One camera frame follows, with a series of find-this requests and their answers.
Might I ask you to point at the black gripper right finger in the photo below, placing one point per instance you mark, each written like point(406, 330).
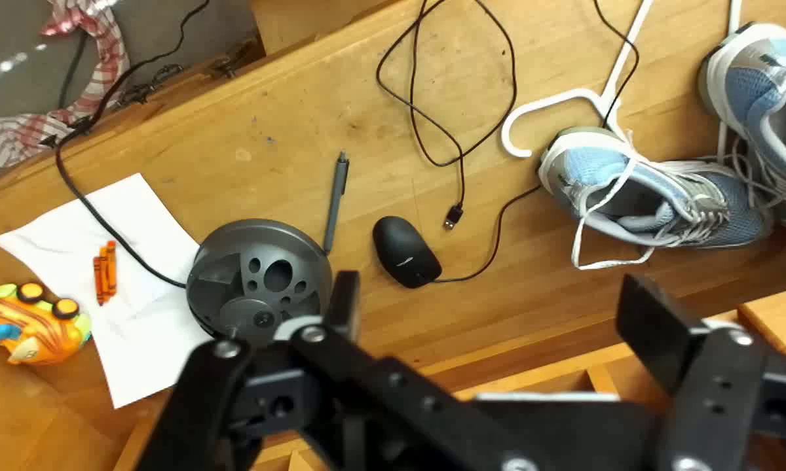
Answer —
point(727, 386)

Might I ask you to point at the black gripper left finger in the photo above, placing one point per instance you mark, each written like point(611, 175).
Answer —
point(352, 408)

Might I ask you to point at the black computer mouse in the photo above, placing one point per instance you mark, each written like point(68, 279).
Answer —
point(406, 253)

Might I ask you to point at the white paper sheet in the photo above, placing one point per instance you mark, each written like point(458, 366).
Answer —
point(145, 330)

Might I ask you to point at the light blue sneaker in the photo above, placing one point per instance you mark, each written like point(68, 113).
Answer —
point(742, 81)
point(616, 192)

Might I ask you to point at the grey pen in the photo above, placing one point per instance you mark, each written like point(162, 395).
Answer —
point(334, 204)

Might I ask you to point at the orange marker pen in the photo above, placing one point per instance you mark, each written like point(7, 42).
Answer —
point(106, 272)

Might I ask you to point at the orange yellow toy car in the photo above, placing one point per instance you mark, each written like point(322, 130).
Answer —
point(37, 326)

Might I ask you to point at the white plastic clothes hanger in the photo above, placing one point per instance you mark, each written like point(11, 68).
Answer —
point(602, 99)

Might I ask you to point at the red white checkered cloth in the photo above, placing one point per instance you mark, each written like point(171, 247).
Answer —
point(31, 135)

